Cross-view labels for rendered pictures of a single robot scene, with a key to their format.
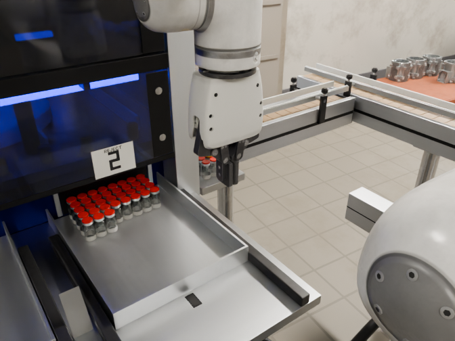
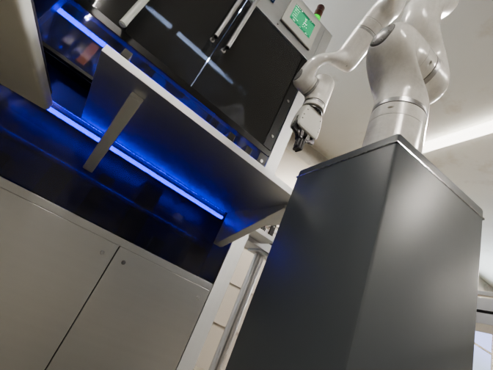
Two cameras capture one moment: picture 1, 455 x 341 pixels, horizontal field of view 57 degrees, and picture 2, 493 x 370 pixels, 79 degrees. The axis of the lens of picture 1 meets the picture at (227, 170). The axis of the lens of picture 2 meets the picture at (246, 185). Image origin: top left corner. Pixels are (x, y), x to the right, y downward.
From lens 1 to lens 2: 0.95 m
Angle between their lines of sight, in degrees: 54
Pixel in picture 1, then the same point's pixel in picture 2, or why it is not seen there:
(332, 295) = not seen: outside the picture
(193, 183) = not seen: hidden behind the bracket
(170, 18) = (306, 76)
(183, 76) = (272, 165)
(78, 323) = not seen: hidden behind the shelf
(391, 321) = (376, 40)
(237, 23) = (322, 93)
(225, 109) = (309, 116)
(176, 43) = (275, 151)
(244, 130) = (312, 131)
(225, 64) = (315, 101)
